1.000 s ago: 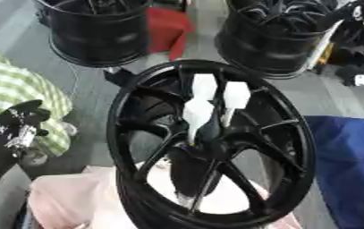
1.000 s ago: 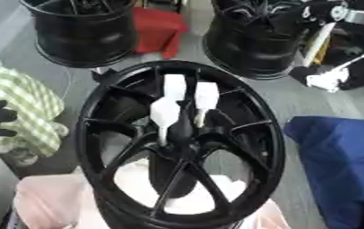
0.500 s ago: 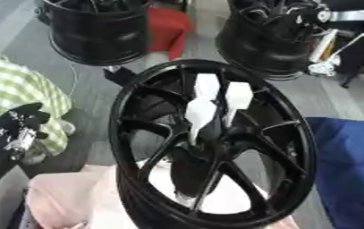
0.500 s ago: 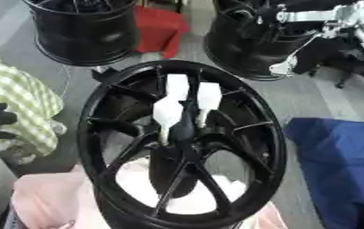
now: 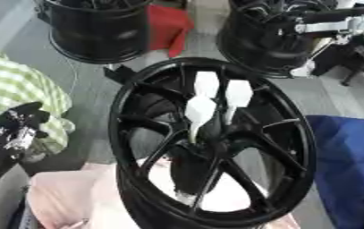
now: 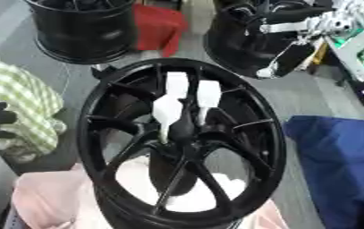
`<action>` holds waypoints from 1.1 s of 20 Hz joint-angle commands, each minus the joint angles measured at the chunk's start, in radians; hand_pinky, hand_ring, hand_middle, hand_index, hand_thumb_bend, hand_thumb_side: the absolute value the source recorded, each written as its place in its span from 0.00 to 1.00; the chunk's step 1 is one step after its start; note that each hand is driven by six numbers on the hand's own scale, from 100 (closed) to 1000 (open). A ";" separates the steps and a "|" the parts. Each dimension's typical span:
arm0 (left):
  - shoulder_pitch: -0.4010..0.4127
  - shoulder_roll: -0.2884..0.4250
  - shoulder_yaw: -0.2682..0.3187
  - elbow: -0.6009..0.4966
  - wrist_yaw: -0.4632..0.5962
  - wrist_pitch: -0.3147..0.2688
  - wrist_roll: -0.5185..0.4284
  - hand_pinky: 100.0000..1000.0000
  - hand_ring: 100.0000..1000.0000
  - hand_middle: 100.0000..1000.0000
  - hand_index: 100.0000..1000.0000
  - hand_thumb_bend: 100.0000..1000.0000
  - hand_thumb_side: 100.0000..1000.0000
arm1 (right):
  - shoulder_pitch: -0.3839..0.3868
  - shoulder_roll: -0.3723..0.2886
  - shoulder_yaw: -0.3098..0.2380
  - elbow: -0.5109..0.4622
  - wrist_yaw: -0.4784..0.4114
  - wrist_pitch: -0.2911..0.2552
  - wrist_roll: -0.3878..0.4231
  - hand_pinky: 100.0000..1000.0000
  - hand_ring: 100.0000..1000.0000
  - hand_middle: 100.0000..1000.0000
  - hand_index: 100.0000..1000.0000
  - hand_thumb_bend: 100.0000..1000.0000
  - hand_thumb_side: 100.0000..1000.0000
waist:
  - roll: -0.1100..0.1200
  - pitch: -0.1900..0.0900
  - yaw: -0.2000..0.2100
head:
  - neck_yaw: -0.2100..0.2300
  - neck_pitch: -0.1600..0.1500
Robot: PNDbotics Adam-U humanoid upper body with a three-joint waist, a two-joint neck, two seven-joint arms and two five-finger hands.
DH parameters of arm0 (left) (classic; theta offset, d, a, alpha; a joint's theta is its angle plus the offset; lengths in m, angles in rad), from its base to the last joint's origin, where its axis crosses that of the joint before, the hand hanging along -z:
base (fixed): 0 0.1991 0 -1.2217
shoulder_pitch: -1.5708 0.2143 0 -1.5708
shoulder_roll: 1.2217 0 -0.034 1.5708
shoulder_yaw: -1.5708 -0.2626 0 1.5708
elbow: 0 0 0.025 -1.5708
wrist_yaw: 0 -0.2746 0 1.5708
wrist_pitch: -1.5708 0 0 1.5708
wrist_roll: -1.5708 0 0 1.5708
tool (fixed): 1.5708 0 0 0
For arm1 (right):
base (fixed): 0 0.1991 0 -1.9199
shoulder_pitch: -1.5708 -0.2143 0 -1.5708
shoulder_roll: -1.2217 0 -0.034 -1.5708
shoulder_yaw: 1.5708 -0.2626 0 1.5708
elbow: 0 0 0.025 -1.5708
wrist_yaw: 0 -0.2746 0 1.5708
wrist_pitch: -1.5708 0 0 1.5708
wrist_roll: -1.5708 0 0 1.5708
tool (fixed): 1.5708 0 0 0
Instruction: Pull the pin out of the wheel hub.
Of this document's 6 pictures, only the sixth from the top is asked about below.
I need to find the pink cloth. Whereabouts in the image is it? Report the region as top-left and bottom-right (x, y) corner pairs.
(11, 162), (292, 229)

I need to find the red chair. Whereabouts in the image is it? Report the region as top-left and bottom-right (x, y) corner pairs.
(132, 4), (190, 58)

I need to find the green white checked cloth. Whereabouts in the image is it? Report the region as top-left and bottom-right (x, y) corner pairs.
(0, 49), (69, 157)

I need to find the blue cloth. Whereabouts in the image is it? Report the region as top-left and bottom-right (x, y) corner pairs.
(282, 114), (364, 229)

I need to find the black spoked wheel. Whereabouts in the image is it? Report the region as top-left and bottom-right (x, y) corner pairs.
(75, 57), (288, 229)

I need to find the black wheel rim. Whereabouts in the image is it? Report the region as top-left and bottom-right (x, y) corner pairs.
(23, 0), (140, 65)
(203, 0), (327, 79)

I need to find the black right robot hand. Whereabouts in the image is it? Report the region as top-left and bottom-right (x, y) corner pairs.
(255, 6), (332, 80)

